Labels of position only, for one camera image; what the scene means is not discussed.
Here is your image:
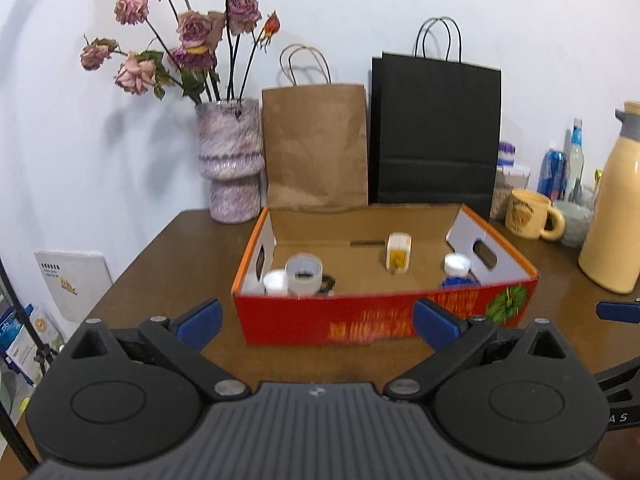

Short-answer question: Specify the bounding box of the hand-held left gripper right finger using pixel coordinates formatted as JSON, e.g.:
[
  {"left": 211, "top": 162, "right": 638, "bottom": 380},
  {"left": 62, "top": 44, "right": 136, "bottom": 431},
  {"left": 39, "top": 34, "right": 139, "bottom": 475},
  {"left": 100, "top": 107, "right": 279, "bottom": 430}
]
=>
[{"left": 384, "top": 298, "right": 583, "bottom": 401}]

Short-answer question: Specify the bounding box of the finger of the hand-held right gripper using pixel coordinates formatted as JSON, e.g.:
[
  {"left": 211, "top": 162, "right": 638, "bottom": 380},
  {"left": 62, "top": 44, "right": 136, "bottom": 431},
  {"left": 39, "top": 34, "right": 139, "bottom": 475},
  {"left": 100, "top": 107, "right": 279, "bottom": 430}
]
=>
[
  {"left": 596, "top": 299, "right": 640, "bottom": 324},
  {"left": 592, "top": 357, "right": 640, "bottom": 401}
]

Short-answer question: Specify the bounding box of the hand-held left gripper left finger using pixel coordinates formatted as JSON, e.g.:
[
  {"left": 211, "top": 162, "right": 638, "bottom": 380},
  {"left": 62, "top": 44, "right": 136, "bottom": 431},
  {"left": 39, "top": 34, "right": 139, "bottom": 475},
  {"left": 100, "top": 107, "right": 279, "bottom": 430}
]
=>
[{"left": 57, "top": 298, "right": 251, "bottom": 402}]

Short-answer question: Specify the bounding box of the blue bottle white cap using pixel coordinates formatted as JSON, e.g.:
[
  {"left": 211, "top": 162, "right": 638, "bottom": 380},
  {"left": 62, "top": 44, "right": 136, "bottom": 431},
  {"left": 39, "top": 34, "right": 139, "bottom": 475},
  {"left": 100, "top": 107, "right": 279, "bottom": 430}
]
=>
[{"left": 440, "top": 253, "right": 481, "bottom": 289}]

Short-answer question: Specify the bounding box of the white yellow label bottle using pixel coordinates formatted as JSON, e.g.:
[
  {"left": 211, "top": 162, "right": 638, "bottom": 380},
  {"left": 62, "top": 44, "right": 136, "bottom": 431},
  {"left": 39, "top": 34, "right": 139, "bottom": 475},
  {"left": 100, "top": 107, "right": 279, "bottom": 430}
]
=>
[{"left": 386, "top": 232, "right": 413, "bottom": 273}]

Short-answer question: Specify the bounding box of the white capped bottle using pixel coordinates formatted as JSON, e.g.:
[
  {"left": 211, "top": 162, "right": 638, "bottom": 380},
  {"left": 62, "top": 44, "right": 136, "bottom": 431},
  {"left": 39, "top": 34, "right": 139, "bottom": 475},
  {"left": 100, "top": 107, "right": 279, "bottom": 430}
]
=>
[{"left": 262, "top": 270, "right": 290, "bottom": 296}]

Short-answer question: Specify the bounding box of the red cardboard box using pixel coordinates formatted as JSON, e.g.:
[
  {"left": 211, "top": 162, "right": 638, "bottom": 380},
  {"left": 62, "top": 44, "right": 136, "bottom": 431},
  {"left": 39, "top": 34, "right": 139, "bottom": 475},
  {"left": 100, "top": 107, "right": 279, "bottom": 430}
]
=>
[{"left": 231, "top": 203, "right": 541, "bottom": 347}]

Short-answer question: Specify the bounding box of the cream thermos jug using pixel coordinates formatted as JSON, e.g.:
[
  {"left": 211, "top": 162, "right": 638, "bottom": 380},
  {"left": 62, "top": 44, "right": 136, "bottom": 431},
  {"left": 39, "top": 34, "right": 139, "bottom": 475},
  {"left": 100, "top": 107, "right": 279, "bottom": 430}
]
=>
[{"left": 578, "top": 101, "right": 640, "bottom": 295}]

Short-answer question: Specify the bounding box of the white bowl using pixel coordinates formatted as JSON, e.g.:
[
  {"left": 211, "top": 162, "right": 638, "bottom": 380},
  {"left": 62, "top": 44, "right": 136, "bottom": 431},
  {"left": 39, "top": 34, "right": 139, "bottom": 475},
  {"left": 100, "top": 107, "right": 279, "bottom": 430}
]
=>
[{"left": 552, "top": 200, "right": 593, "bottom": 248}]

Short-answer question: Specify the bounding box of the white printed package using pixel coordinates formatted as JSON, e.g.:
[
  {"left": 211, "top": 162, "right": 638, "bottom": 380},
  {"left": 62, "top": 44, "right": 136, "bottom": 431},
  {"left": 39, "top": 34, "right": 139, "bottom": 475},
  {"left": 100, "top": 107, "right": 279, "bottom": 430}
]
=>
[{"left": 34, "top": 249, "right": 113, "bottom": 322}]

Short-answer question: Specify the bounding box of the yellow bear mug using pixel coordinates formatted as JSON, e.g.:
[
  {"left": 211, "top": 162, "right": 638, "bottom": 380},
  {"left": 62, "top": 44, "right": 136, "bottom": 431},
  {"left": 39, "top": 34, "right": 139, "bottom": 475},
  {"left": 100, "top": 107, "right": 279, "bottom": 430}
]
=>
[{"left": 505, "top": 189, "right": 567, "bottom": 242}]

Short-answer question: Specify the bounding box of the blue drink can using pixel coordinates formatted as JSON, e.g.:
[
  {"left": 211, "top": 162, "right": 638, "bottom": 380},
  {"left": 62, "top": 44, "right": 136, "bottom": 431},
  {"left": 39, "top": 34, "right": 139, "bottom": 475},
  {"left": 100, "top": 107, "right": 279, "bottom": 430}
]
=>
[{"left": 539, "top": 148, "right": 568, "bottom": 201}]

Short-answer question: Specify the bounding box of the white box gold emblem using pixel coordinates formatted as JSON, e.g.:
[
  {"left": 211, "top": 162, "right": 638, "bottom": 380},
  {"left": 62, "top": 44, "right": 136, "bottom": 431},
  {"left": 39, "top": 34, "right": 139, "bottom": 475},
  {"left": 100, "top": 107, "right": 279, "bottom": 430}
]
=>
[{"left": 7, "top": 307, "right": 66, "bottom": 386}]

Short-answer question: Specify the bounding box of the clear bottle blue label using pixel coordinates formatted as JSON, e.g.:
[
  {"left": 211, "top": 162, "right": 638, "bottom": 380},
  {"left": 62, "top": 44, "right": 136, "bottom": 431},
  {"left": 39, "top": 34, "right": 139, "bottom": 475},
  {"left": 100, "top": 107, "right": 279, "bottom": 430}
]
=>
[{"left": 565, "top": 118, "right": 586, "bottom": 203}]

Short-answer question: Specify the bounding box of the purple lid food container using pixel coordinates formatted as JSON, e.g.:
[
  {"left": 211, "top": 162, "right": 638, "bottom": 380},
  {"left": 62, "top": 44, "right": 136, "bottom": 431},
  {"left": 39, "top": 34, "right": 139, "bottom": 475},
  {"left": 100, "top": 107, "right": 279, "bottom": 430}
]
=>
[{"left": 490, "top": 141, "right": 531, "bottom": 221}]

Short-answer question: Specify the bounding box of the pink mottled ceramic vase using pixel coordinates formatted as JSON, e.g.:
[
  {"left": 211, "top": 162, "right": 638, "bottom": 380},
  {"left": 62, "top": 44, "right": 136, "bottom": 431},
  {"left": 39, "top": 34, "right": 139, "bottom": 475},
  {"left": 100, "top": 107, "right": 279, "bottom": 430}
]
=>
[{"left": 194, "top": 99, "right": 266, "bottom": 224}]

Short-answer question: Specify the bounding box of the black tripod stand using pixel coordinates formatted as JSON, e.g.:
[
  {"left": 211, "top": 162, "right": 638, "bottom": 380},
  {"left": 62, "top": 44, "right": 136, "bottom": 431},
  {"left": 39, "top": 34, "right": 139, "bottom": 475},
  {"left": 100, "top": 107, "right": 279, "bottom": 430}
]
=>
[{"left": 0, "top": 257, "right": 63, "bottom": 473}]

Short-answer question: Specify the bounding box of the blue white box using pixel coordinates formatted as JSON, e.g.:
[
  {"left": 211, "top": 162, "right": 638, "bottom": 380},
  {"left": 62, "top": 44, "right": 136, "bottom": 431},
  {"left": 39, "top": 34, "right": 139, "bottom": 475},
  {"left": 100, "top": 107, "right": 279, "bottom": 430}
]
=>
[{"left": 0, "top": 304, "right": 36, "bottom": 356}]

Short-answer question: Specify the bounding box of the black paper bag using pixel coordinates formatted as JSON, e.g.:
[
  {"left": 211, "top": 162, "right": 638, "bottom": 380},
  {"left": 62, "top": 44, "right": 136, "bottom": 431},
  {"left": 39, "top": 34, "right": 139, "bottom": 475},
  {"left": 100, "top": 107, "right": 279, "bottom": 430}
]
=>
[{"left": 369, "top": 16, "right": 502, "bottom": 221}]

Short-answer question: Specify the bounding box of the brown paper bag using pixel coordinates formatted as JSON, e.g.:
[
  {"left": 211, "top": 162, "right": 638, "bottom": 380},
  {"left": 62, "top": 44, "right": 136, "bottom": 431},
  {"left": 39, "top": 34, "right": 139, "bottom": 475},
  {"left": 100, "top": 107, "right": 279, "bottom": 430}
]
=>
[{"left": 261, "top": 44, "right": 370, "bottom": 211}]

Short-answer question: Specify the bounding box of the dried pink rose bouquet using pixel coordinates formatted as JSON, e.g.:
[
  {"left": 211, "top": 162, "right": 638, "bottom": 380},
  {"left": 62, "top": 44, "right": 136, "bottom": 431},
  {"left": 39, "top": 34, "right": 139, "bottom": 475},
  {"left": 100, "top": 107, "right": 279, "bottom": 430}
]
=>
[{"left": 80, "top": 0, "right": 281, "bottom": 106}]

